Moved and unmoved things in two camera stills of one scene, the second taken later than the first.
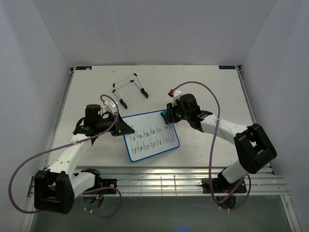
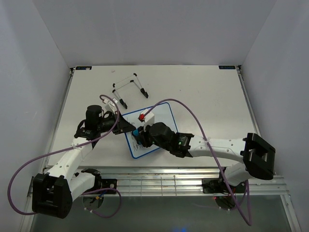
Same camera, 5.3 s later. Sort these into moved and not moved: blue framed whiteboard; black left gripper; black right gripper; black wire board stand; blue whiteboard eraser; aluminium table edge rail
Moved: blue whiteboard eraser; blue framed whiteboard; black right gripper
Not moved: black wire board stand; black left gripper; aluminium table edge rail
